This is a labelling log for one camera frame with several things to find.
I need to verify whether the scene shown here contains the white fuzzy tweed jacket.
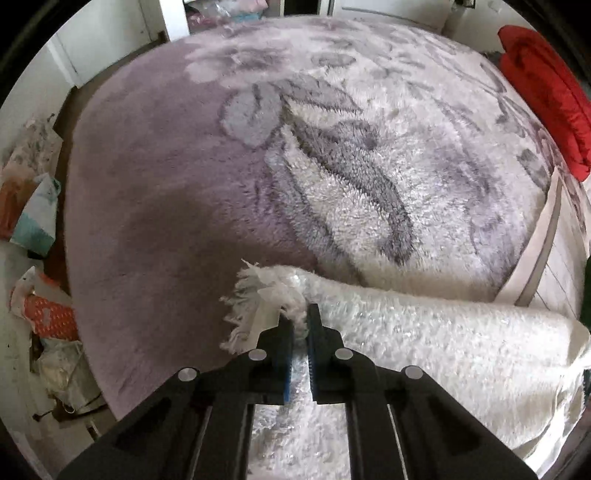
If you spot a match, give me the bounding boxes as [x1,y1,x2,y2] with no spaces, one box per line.
[223,265,590,479]

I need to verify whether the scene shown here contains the clutter bags on floor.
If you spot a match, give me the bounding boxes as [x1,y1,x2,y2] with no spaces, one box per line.
[1,118,107,422]

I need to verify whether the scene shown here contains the red quilt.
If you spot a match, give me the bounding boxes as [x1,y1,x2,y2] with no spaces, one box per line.
[498,25,590,182]

